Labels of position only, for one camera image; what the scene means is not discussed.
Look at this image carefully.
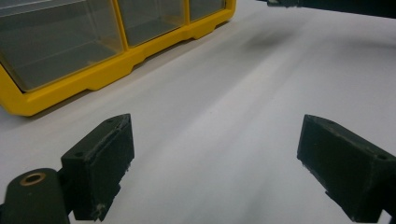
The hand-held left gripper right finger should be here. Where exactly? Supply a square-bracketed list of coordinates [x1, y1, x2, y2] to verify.
[296, 113, 396, 224]

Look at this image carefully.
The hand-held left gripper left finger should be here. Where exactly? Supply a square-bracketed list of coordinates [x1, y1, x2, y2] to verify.
[60, 113, 135, 223]

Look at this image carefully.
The yellow organizer box with handle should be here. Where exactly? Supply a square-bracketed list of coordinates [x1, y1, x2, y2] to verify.
[0, 0, 237, 118]

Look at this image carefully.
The set of clear plastic drawers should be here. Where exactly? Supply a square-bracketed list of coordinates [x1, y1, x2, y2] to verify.
[0, 0, 227, 93]

